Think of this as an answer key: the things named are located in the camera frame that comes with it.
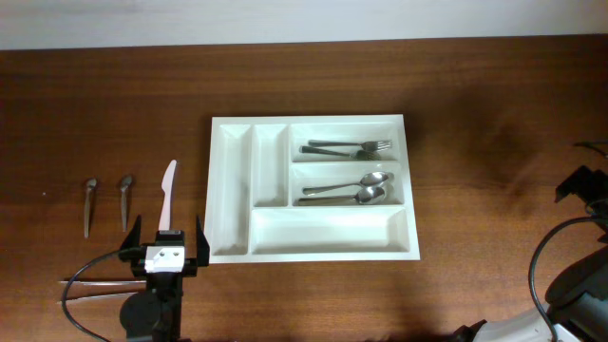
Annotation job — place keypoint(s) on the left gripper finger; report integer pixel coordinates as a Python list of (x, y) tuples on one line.
[(202, 245), (132, 239)]

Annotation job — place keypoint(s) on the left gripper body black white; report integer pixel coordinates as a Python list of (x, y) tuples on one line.
[(190, 268)]

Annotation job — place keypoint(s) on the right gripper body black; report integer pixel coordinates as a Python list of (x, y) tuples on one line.
[(592, 187)]

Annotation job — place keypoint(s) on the small metal teaspoon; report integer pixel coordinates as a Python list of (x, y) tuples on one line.
[(90, 187), (125, 183)]

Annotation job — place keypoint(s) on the pink plastic knife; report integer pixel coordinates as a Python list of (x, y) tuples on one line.
[(166, 187)]

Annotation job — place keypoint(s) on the metal spoon bottom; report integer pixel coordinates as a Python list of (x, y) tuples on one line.
[(365, 196)]

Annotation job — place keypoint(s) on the metal spoon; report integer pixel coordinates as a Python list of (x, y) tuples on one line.
[(365, 196), (372, 179)]

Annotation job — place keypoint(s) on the metal fork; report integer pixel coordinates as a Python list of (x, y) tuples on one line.
[(359, 155), (370, 146)]

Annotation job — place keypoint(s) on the metal fork top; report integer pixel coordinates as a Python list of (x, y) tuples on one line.
[(370, 146)]

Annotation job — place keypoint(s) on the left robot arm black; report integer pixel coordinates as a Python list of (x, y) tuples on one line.
[(155, 313)]

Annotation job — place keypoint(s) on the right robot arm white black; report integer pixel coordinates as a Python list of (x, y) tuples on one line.
[(575, 304)]

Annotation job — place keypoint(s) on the white plastic cutlery tray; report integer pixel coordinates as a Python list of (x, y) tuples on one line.
[(256, 175)]

